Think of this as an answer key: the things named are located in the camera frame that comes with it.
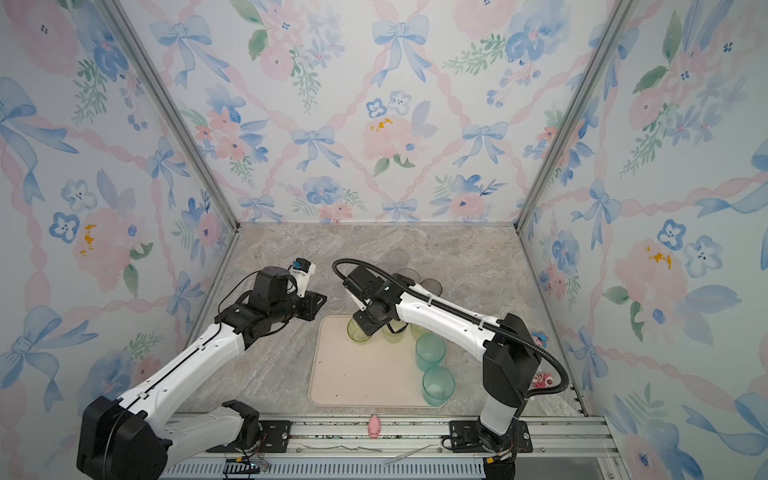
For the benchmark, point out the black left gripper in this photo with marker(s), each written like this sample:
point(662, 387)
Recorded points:
point(311, 299)

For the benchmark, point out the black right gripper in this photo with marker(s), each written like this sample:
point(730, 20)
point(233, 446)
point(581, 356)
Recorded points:
point(361, 321)

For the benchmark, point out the dimpled light green cup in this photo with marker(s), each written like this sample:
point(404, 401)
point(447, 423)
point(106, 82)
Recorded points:
point(394, 333)

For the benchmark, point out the smooth green plastic cup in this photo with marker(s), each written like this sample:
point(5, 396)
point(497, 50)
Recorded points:
point(355, 333)

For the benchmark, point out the dimpled yellow-green plastic cup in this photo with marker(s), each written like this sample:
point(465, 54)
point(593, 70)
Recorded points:
point(417, 331)

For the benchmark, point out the dimpled teal plastic cup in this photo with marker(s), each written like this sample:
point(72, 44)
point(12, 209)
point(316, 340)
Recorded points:
point(438, 385)

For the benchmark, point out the smooth clear plastic cup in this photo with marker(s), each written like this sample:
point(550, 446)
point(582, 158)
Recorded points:
point(411, 274)

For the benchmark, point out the dimpled clear cup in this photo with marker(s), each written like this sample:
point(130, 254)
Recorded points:
point(398, 257)

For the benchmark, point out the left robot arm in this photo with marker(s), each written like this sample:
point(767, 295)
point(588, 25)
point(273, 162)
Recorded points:
point(131, 437)

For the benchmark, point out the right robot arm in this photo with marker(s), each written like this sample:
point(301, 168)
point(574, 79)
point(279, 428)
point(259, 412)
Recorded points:
point(503, 346)

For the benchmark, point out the cream plastic tray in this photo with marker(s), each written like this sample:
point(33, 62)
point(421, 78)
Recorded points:
point(372, 373)

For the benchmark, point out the smoky grey plastic cup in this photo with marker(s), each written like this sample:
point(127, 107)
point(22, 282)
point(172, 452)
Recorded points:
point(433, 286)

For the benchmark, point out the pink pig toy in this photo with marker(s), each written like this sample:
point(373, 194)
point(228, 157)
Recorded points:
point(374, 427)

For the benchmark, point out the pink blue toy figure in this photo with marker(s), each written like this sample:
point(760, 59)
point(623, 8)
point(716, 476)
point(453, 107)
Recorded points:
point(540, 339)

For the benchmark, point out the pink bear toy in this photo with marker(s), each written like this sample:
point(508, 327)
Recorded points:
point(542, 380)

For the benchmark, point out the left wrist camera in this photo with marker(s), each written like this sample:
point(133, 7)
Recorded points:
point(301, 271)

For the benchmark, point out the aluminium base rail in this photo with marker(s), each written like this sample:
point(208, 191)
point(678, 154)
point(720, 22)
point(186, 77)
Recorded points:
point(406, 447)

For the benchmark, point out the aluminium left corner post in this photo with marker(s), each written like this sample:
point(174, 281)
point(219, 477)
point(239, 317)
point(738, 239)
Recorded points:
point(118, 20)

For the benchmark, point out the aluminium corner post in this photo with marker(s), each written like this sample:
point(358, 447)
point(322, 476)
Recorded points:
point(118, 20)
point(614, 29)

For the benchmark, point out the aluminium right corner post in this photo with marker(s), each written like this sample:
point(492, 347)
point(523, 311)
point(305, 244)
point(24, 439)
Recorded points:
point(614, 29)

